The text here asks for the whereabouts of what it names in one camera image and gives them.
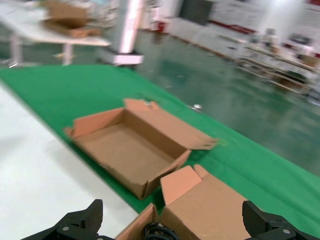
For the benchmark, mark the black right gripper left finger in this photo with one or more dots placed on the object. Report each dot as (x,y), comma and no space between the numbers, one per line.
(82,222)

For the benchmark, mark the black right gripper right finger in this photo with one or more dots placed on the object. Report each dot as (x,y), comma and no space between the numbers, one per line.
(260,225)

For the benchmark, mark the open cardboard box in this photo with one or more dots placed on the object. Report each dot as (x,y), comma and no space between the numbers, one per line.
(130,150)
(207,207)

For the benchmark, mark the background cardboard box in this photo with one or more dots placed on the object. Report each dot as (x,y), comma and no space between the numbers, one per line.
(70,22)

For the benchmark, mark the red background box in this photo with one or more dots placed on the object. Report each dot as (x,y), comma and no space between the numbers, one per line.
(161,26)

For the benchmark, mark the green table cloth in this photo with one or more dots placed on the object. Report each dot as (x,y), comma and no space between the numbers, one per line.
(62,95)

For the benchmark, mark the background shelving rack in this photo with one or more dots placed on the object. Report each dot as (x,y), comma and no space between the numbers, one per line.
(280,65)

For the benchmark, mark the white background table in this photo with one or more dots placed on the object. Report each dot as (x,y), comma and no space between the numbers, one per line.
(50,37)

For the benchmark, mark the white pillar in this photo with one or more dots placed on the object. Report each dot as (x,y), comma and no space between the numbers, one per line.
(128,30)

